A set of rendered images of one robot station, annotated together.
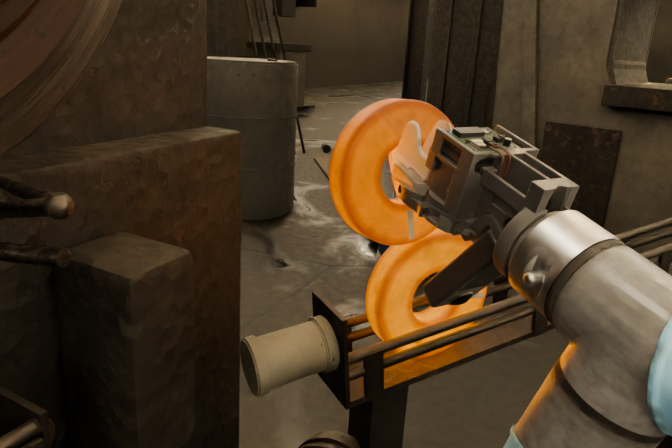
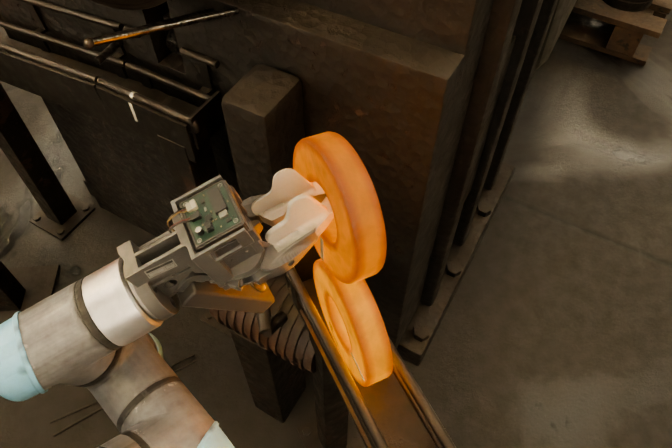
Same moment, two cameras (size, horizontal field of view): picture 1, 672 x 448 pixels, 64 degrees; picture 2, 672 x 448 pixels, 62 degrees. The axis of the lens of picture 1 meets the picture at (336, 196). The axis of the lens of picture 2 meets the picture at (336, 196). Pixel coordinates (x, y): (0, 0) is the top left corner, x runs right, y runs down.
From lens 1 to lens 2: 0.79 m
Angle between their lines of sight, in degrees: 80
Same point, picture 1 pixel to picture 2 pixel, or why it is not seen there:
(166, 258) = (247, 107)
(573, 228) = (99, 275)
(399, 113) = (317, 160)
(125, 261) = (239, 91)
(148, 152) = (333, 43)
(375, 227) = not seen: hidden behind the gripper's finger
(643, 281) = (42, 306)
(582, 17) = not seen: outside the picture
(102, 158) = (297, 29)
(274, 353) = not seen: hidden behind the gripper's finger
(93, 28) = not seen: outside the picture
